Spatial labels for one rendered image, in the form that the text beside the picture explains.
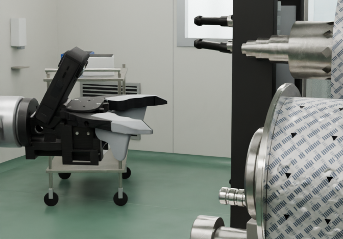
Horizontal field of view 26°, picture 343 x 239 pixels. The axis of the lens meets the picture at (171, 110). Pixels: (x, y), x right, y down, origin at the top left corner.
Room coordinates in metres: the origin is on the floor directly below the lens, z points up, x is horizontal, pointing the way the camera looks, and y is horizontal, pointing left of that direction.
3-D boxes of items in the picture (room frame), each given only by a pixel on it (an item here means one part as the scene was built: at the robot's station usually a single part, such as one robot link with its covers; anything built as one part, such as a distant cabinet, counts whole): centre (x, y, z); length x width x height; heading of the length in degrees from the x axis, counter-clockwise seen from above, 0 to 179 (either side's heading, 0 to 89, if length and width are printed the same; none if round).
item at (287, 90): (0.58, -0.09, 1.25); 0.15 x 0.01 x 0.15; 157
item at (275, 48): (0.84, -0.11, 1.33); 0.06 x 0.03 x 0.03; 67
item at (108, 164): (5.39, 0.60, 0.51); 0.91 x 0.58 x 1.02; 1
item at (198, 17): (0.91, -0.05, 1.36); 0.05 x 0.01 x 0.01; 67
